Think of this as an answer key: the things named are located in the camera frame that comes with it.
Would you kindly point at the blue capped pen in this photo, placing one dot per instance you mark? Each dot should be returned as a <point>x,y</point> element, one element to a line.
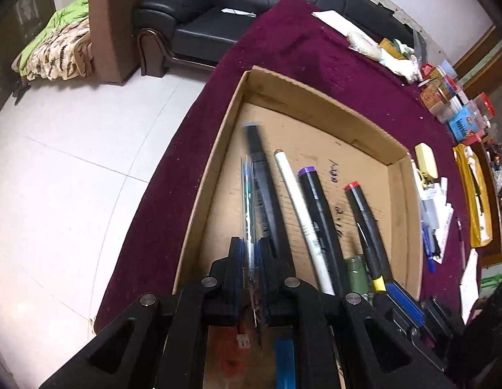
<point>429,251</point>

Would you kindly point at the thin black pen yellow tip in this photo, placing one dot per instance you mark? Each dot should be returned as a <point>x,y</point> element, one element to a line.
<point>378,283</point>

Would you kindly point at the white paper sheet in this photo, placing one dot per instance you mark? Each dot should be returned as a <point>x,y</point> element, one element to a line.
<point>471,283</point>

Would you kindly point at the clear bag with red part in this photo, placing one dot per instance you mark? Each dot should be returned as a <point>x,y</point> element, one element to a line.
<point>230,356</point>

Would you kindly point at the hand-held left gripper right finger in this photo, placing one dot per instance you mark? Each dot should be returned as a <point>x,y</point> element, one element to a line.
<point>267,259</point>

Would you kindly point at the wooden door frame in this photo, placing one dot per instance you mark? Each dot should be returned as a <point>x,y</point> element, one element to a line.
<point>481,60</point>

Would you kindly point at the black marker red cap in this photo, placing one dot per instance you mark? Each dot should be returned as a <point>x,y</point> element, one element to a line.
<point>362,210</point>

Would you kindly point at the white marker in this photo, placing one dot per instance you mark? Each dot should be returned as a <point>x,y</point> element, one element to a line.
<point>299,206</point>

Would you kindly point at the white plastic pouch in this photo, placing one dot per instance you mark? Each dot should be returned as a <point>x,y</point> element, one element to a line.
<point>362,44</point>

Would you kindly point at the blue plastic stick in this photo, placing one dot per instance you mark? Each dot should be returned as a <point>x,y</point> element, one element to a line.
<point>285,364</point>

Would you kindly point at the thin grey pen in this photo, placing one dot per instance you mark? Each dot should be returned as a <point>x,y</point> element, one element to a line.
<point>461,247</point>

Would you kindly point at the shallow cardboard box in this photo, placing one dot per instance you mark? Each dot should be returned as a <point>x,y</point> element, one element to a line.
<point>315,137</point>

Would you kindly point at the black leather sofa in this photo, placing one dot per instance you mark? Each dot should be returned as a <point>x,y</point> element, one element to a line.
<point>202,28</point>

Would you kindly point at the olive green cylinder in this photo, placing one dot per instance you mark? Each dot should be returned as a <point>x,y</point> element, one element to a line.
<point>356,271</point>

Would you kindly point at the brown armchair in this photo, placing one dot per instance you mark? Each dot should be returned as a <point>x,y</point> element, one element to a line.
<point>113,16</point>

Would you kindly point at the wooden glass-door cabinet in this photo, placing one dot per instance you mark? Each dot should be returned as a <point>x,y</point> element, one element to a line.
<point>16,28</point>

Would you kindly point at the pale yellow case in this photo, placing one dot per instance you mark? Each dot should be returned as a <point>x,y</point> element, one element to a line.
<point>426,160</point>

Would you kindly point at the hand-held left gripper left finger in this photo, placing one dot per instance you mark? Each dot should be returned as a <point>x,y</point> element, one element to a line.
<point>235,259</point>

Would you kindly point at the yellow tray with tools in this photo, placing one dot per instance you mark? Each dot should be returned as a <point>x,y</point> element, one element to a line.
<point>485,227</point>

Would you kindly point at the green patterned quilt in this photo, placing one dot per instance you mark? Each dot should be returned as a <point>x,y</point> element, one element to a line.
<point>60,44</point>

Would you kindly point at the white envelope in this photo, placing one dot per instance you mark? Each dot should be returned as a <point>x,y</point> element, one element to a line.
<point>332,18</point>

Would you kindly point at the white gloves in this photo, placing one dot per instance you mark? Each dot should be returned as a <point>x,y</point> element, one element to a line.
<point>398,65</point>

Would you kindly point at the black marker purple cap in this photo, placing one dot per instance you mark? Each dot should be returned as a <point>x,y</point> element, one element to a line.
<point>322,227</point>

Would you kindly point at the clear ballpoint pen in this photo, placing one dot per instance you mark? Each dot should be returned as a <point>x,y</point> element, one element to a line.
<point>247,202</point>

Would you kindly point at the white plastic jar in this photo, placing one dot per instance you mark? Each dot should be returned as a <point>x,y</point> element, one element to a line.
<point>445,113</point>

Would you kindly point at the black pen with label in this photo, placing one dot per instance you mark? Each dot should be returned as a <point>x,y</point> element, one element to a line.
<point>265,194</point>

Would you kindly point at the yellow green box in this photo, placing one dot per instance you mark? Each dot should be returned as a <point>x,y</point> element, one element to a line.
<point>394,45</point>

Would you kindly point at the black floor object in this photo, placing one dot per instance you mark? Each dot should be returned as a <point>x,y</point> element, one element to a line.
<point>20,92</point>

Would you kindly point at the paper on sofa seat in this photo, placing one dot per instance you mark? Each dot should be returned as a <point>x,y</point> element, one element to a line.
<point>239,11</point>

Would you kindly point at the maroon tablecloth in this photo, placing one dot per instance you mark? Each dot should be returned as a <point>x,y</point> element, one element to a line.
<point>295,40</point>

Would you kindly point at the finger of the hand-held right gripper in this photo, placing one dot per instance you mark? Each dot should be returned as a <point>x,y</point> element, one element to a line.
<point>441,312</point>
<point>405,304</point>

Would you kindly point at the clear jar red lid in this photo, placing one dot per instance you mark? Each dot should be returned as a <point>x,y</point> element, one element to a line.
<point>486,105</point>

